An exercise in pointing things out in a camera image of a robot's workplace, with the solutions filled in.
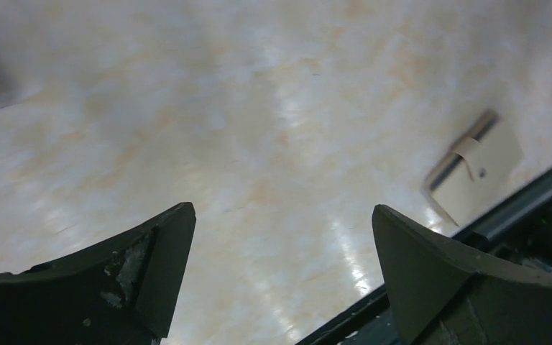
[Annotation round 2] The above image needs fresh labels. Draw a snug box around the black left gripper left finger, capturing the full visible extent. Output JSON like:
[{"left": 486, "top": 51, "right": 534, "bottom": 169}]
[{"left": 0, "top": 202, "right": 196, "bottom": 344}]

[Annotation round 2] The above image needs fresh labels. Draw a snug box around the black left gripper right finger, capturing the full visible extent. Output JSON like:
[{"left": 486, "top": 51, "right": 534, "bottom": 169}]
[{"left": 372, "top": 205, "right": 552, "bottom": 344}]

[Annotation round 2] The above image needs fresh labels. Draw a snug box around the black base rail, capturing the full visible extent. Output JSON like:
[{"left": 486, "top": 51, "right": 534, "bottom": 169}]
[{"left": 303, "top": 169, "right": 552, "bottom": 344}]

